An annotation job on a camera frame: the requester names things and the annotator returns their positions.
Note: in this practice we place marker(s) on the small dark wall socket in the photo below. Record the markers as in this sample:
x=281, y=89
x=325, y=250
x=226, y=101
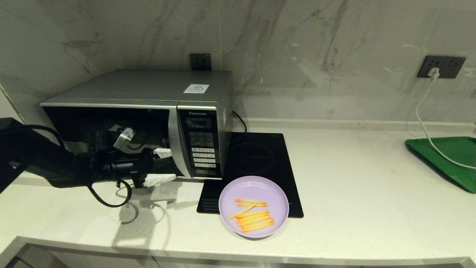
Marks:
x=200, y=62

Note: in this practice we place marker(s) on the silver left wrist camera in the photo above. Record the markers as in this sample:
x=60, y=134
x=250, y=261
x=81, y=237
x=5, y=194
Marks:
x=124, y=137

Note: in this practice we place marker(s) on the green plastic tray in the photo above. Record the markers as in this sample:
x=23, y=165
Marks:
x=453, y=156

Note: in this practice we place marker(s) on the dark glass microwave door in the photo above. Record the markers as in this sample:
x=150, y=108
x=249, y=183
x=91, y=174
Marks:
x=148, y=123

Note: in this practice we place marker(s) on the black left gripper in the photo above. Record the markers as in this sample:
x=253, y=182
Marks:
x=130, y=167

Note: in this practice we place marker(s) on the purple plastic plate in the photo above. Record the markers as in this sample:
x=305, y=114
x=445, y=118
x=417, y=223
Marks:
x=256, y=188

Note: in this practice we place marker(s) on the silver microwave oven body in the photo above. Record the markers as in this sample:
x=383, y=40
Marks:
x=148, y=85

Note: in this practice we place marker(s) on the wide dark wall socket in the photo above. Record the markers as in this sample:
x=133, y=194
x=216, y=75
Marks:
x=452, y=67

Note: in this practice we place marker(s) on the black induction cooktop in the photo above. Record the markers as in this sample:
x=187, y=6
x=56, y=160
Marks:
x=256, y=156

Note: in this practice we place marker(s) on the beige cabinet front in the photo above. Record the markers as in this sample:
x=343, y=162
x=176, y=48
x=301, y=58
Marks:
x=93, y=260

